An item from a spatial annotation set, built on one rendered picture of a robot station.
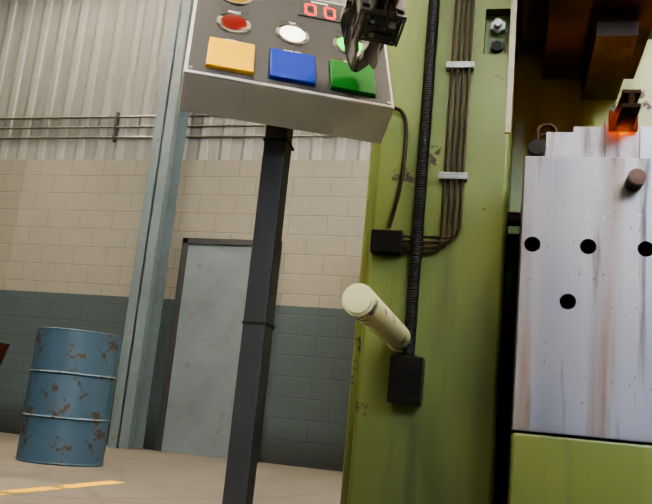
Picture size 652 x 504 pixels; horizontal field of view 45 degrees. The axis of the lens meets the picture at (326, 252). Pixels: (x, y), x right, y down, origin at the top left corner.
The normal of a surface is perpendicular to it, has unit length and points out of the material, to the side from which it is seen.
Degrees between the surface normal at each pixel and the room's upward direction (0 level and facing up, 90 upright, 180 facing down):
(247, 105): 150
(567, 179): 90
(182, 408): 90
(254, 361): 90
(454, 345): 90
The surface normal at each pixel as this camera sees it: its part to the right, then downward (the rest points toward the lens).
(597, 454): -0.22, -0.22
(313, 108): 0.03, 0.76
